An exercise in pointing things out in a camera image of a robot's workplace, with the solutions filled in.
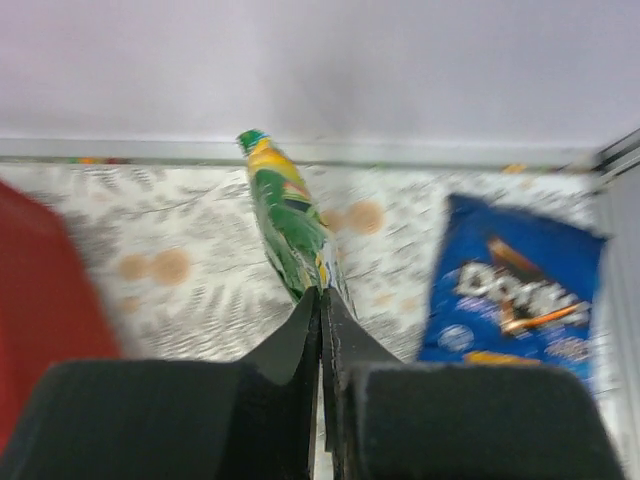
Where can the floral table cloth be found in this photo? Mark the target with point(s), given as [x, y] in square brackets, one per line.
[177, 258]

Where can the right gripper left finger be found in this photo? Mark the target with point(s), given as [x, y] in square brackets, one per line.
[253, 418]

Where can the green candy bag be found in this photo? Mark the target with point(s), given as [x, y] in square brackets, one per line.
[298, 243]

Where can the red paper bag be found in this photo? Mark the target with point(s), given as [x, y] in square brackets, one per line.
[50, 312]

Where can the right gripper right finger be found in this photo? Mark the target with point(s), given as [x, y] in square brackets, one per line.
[386, 419]

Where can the blue chips bag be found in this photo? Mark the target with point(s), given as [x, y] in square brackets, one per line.
[512, 286]

